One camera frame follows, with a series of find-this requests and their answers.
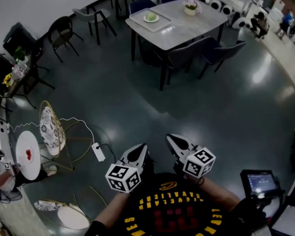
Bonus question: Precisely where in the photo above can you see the pink flowers in white pot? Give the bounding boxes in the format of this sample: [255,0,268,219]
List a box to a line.
[182,0,203,17]

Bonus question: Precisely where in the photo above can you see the person's left forearm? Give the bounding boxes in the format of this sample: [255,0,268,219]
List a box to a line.
[92,192,131,231]

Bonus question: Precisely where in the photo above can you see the gold wire chair patterned cushion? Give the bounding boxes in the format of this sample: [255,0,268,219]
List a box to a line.
[33,185,108,231]
[38,100,94,172]

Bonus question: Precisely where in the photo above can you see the person's black printed shirt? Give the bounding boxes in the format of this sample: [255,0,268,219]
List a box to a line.
[84,172,270,236]

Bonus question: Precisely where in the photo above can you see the black side table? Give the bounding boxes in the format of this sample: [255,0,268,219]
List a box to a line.
[4,47,56,109]

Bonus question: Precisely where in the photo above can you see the round white table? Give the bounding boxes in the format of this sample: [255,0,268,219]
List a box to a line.
[15,130,41,181]

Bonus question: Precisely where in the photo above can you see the white round plate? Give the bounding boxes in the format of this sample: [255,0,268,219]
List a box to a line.
[143,13,161,23]

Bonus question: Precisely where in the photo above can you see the black box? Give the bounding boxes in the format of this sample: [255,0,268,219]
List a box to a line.
[2,22,38,57]

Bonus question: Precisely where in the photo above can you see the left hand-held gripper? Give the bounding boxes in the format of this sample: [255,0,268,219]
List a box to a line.
[105,143,151,194]

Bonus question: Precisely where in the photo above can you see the grey rectangular tray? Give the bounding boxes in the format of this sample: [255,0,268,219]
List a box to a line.
[129,7,173,33]

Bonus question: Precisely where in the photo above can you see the brown chair with black frame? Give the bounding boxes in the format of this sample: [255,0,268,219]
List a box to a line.
[47,16,84,63]

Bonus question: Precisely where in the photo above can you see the black screen on stand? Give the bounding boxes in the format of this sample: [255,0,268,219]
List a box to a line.
[240,169,285,200]

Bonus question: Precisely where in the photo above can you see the grey marble table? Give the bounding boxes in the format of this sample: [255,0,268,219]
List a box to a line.
[125,0,228,91]

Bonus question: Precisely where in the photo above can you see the grey chair with black legs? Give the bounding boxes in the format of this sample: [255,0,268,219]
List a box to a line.
[72,6,118,46]

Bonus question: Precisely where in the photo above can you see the white power strip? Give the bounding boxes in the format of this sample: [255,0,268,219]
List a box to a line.
[91,142,107,163]

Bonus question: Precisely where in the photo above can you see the white cable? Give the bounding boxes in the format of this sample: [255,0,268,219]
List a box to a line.
[8,117,95,148]

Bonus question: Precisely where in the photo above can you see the black cable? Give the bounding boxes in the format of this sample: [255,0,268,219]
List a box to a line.
[96,143,119,162]

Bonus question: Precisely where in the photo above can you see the small green potted plant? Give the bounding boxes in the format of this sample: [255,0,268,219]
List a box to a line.
[13,46,27,61]

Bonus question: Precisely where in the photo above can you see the yellow sunflower decoration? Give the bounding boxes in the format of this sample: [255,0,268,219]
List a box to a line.
[2,73,13,88]

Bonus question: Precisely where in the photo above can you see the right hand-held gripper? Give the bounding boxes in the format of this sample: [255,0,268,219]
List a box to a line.
[165,133,217,179]

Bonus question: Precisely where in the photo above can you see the person's right forearm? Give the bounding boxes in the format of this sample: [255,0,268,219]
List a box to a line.
[198,177,242,207]

